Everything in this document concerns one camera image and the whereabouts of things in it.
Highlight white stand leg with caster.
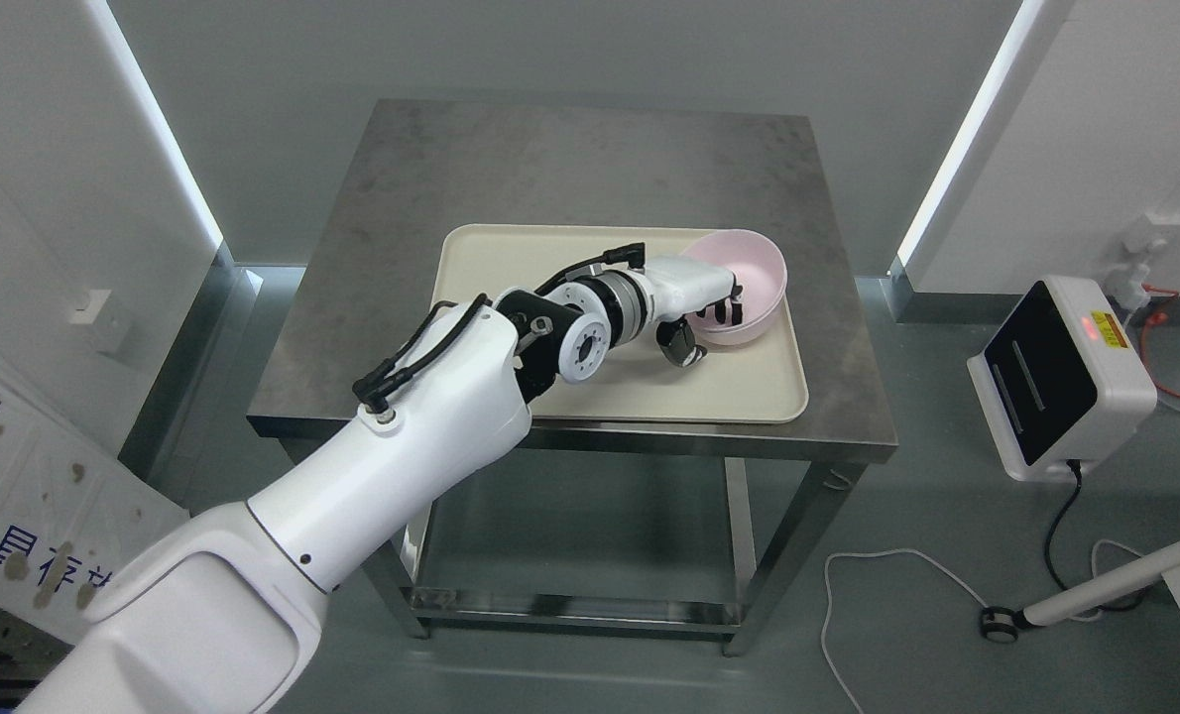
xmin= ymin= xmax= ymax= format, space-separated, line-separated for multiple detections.
xmin=977 ymin=541 xmax=1180 ymax=643

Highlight beige plastic tray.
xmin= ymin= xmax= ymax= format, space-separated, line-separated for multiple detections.
xmin=431 ymin=223 xmax=809 ymax=424

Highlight white wall socket plug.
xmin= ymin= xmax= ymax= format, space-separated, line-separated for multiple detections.
xmin=1102 ymin=212 xmax=1180 ymax=312

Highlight pink bowl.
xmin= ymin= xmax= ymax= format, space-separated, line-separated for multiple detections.
xmin=681 ymin=229 xmax=788 ymax=345

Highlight white floor cable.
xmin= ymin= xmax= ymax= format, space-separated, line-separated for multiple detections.
xmin=821 ymin=550 xmax=1126 ymax=714

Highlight white sign board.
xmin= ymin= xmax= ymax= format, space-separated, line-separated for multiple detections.
xmin=0 ymin=360 xmax=189 ymax=646

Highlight white black box device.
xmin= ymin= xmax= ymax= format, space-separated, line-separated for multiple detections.
xmin=966 ymin=275 xmax=1158 ymax=483

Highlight black power cable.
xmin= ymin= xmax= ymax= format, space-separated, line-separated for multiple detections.
xmin=1044 ymin=461 xmax=1151 ymax=613

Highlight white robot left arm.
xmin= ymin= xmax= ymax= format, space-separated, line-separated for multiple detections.
xmin=19 ymin=282 xmax=610 ymax=713

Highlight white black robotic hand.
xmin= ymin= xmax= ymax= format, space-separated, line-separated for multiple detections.
xmin=636 ymin=256 xmax=745 ymax=369

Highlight white wall switch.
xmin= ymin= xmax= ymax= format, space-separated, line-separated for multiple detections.
xmin=67 ymin=289 xmax=119 ymax=329

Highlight stainless steel table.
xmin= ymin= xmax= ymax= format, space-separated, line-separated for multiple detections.
xmin=247 ymin=100 xmax=898 ymax=656

